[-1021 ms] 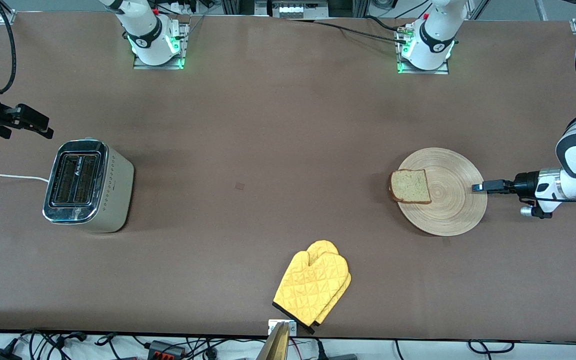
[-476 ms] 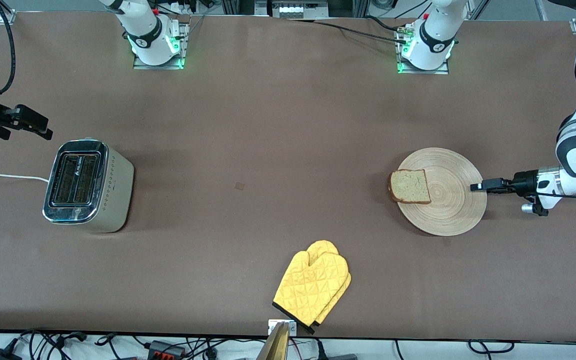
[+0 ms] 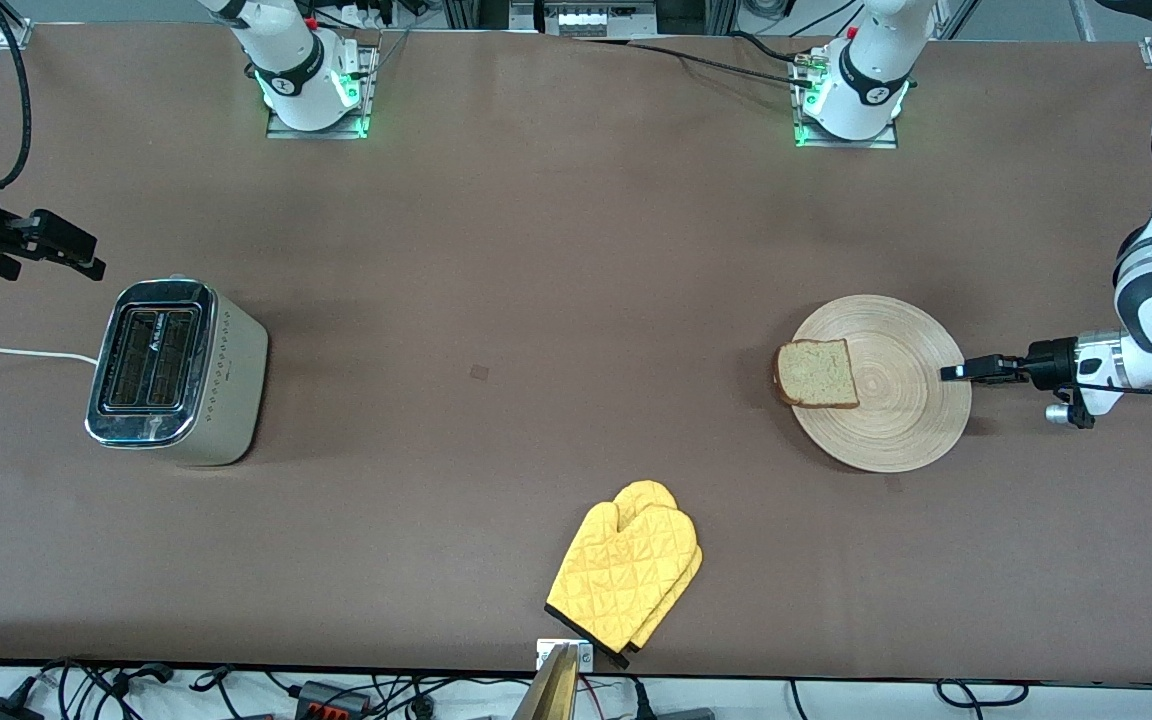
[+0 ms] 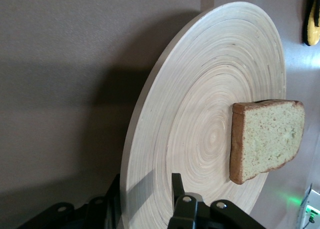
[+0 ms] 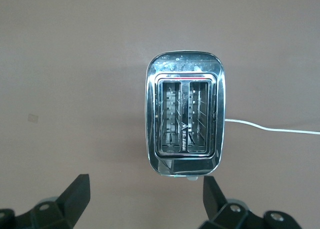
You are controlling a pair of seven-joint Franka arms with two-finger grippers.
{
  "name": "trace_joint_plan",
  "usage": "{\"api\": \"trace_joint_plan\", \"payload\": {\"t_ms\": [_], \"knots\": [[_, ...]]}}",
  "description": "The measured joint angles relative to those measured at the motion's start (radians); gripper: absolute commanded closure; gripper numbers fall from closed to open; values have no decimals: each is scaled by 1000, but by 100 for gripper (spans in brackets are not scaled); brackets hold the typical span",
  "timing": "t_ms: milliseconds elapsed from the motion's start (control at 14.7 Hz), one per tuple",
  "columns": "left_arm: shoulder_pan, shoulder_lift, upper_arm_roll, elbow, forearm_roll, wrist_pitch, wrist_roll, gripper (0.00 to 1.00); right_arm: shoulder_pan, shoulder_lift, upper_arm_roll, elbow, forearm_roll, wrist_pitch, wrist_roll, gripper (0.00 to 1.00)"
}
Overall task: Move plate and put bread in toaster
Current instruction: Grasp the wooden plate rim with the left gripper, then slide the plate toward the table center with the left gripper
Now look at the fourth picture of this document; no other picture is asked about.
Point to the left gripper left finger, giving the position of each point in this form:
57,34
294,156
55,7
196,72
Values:
100,214

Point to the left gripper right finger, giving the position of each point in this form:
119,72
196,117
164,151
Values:
190,214

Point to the round light wooden plate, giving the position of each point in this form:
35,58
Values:
200,129

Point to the brown-crusted bread slice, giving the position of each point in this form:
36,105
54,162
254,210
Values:
270,141

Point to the yellow quilted oven mitt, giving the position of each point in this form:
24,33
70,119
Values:
313,34

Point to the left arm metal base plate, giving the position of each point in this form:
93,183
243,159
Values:
310,209

